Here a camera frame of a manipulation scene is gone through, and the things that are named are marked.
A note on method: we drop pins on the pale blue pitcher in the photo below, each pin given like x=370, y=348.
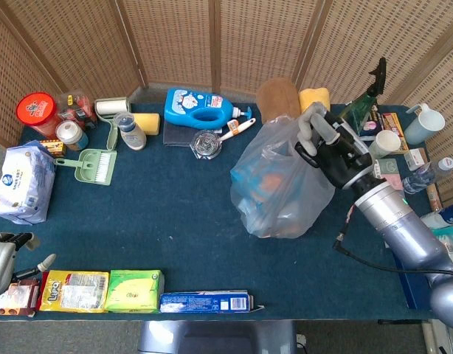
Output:
x=422, y=127

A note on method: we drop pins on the white lid snack jar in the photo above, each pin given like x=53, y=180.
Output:
x=69, y=134

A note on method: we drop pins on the red and yellow box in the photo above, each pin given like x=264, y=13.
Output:
x=396, y=129

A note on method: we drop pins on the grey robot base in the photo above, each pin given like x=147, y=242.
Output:
x=211, y=337

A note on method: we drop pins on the blue snack box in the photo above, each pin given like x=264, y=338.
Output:
x=248, y=171

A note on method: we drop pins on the small yellow box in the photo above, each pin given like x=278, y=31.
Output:
x=53, y=147

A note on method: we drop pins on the wicker folding screen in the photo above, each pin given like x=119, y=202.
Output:
x=175, y=37

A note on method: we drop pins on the flat blue box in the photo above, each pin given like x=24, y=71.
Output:
x=414, y=287

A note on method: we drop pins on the red lid jar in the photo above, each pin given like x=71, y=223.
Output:
x=34, y=107

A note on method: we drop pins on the transparent plastic shopping bag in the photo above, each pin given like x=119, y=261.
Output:
x=285, y=184

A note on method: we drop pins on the green hand brush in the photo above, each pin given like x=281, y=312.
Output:
x=103, y=167

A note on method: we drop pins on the dark box with pink print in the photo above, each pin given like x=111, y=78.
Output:
x=372, y=125

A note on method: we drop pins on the white pack with blue logo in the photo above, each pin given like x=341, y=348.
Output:
x=23, y=184

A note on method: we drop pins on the brown bar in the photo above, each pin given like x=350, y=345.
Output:
x=434, y=197

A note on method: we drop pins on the white paper cup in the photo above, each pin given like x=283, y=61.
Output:
x=385, y=144

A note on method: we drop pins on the green spray bottle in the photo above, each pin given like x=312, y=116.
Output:
x=363, y=107

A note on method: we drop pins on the white brush with orange label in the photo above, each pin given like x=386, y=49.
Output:
x=235, y=129

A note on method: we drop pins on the large yellow sponge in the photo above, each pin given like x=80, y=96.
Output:
x=315, y=97

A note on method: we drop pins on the yellow Lipo snack pack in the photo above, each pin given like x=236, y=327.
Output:
x=75, y=291

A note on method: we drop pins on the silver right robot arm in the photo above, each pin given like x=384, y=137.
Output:
x=403, y=228

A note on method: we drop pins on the green dustpan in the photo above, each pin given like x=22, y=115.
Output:
x=84, y=169

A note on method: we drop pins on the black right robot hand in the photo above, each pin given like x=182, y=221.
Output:
x=344, y=158

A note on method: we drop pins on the clear water bottle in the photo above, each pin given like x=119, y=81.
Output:
x=422, y=178

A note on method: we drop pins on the red snack pack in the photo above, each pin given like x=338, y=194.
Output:
x=20, y=298

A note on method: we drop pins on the blue toothpaste box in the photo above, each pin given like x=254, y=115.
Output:
x=204, y=302

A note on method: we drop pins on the brown sponge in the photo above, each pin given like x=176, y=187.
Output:
x=278, y=97

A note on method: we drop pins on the blue detergent bottle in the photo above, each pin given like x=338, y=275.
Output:
x=186, y=107

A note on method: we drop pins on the blue carpet table cover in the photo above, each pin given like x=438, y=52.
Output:
x=156, y=221

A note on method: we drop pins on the small yellow sponge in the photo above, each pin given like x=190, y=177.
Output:
x=149, y=123

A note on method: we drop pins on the green box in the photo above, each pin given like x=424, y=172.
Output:
x=388, y=169

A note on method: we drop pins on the clear plastic box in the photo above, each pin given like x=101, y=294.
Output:
x=79, y=107

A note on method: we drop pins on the teal plastic package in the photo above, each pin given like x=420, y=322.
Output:
x=451, y=239

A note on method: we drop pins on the grey cloth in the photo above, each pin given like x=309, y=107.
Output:
x=173, y=134

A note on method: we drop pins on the green tissue pack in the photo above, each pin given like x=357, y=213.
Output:
x=132, y=291

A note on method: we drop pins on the green lint roller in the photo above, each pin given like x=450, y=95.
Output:
x=110, y=107

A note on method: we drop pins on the small white box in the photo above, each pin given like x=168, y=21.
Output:
x=414, y=159

